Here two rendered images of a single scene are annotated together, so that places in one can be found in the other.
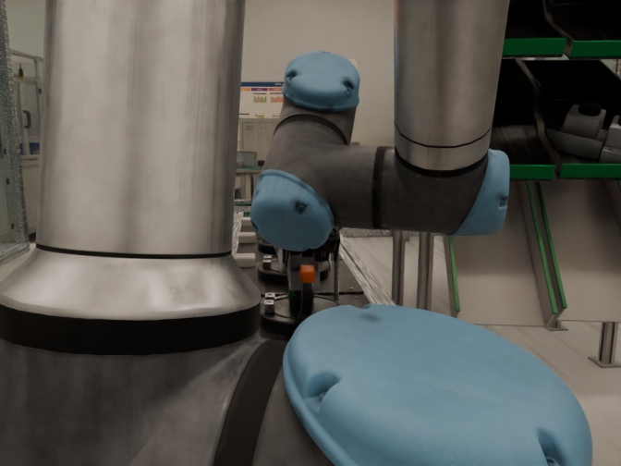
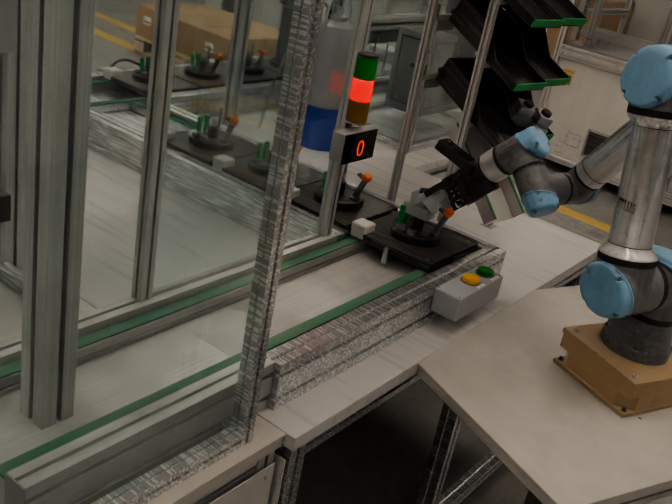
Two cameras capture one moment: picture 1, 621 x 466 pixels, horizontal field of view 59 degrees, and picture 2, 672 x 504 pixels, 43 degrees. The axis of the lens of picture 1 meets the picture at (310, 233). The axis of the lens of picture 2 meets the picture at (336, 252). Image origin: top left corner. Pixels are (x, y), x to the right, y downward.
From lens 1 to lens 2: 1.79 m
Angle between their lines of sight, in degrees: 50
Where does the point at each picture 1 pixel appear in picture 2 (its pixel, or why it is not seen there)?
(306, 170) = (554, 189)
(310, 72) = (540, 141)
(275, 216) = (548, 209)
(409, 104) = (604, 173)
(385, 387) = not seen: outside the picture
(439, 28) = not seen: hidden behind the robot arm
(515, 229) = not seen: hidden behind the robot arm
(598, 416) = (519, 255)
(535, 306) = (507, 208)
